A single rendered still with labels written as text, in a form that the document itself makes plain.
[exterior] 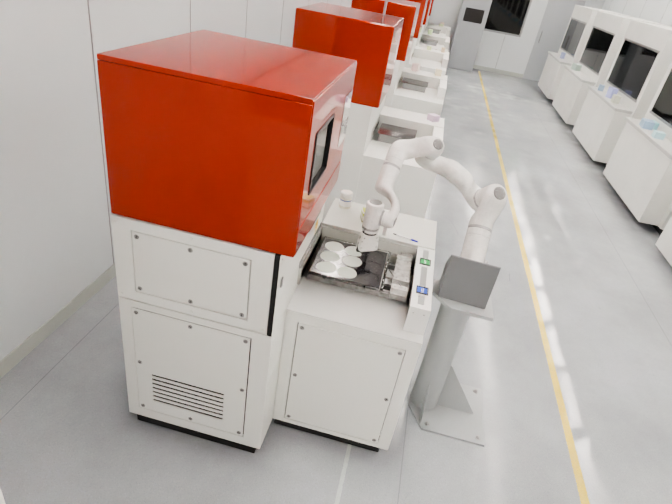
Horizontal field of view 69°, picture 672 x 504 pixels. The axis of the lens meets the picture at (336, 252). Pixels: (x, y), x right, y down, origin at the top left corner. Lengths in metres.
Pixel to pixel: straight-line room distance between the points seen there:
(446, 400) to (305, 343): 1.11
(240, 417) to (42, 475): 0.92
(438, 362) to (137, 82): 2.01
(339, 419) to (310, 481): 0.32
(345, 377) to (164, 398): 0.89
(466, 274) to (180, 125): 1.47
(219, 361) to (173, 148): 0.97
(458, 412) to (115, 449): 1.88
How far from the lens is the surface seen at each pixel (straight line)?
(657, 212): 6.78
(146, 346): 2.44
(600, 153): 8.72
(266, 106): 1.66
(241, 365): 2.27
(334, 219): 2.73
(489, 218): 2.58
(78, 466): 2.79
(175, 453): 2.75
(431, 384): 2.95
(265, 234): 1.84
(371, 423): 2.62
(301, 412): 2.67
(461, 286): 2.52
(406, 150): 2.50
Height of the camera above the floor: 2.22
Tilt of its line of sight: 31 degrees down
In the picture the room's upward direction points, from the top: 10 degrees clockwise
